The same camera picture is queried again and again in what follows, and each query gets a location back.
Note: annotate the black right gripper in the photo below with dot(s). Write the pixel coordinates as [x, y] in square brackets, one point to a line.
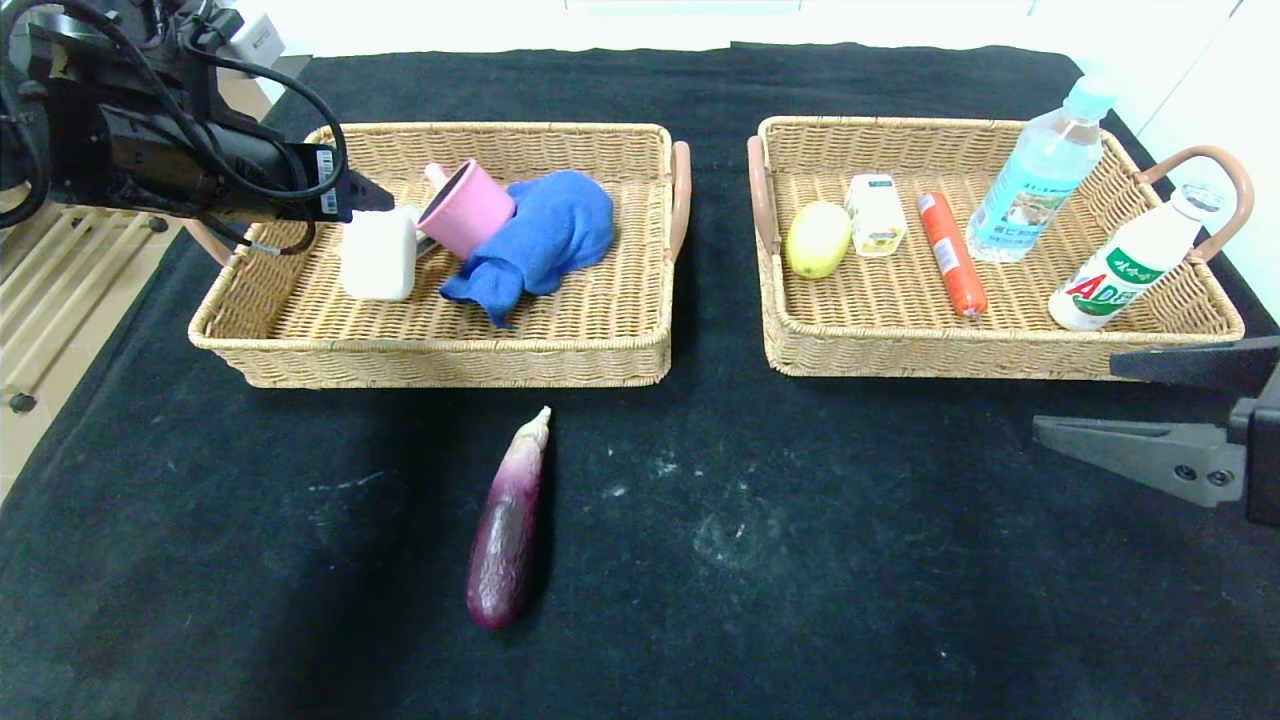
[1264, 450]

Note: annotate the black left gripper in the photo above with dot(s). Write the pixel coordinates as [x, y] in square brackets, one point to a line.
[328, 183]

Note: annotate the white soap bar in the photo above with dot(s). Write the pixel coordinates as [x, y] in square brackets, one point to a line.
[378, 260]

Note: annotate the white milk bottle green label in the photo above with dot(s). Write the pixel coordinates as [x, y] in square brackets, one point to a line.
[1120, 270]

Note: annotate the orange sausage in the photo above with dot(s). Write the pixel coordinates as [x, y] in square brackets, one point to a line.
[950, 255]

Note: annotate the purple eggplant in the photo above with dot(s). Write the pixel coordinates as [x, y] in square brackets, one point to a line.
[505, 530]

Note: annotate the small white drink carton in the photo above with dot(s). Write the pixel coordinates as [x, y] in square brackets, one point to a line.
[875, 215]

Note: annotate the yellow lemon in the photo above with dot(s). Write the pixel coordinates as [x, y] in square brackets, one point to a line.
[818, 240]

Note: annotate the pink plastic cup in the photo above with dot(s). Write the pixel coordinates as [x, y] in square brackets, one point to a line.
[470, 210]

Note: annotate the blue cloth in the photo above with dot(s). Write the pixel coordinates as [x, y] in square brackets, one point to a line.
[545, 235]

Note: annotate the clear water bottle blue cap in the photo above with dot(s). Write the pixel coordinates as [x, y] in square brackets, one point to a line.
[1035, 180]

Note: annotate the white table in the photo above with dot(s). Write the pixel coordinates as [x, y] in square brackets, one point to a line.
[600, 25]

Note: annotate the wooden rack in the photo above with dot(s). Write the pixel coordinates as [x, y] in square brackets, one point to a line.
[60, 290]

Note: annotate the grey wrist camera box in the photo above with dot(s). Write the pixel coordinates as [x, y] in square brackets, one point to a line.
[255, 38]

